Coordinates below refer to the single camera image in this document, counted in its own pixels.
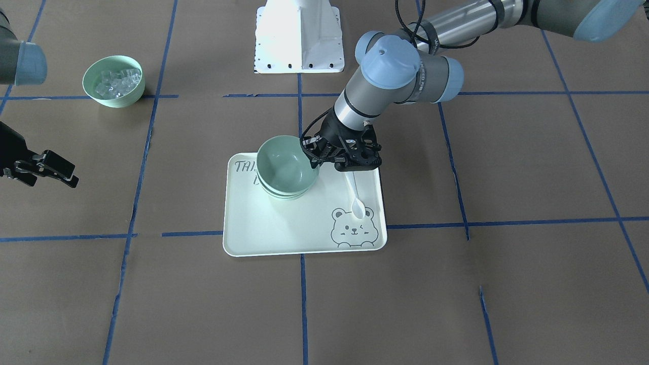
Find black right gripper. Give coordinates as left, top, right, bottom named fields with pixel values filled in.
left=1, top=122, right=79, bottom=189

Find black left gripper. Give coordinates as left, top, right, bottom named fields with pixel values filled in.
left=300, top=108, right=378, bottom=169

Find lone green bowl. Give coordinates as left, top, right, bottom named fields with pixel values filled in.
left=257, top=135, right=319, bottom=192

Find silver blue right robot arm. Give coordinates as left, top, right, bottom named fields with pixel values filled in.
left=1, top=10, right=79, bottom=189

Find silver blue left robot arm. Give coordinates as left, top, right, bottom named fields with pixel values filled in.
left=300, top=1, right=643, bottom=172

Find green bowl on tray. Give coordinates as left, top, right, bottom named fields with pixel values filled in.
left=264, top=189, right=307, bottom=201

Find white plastic spoon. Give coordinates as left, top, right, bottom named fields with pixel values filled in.
left=344, top=171, right=366, bottom=220

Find cream bear print tray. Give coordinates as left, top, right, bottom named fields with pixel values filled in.
left=223, top=153, right=387, bottom=257

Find green bowl with ice cubes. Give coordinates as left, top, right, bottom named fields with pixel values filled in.
left=83, top=55, right=145, bottom=108

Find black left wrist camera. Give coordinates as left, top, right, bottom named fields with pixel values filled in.
left=336, top=124, right=382, bottom=172

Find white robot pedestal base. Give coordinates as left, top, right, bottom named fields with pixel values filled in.
left=254, top=1, right=345, bottom=74

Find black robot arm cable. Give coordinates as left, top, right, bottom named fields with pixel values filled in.
left=299, top=0, right=487, bottom=148

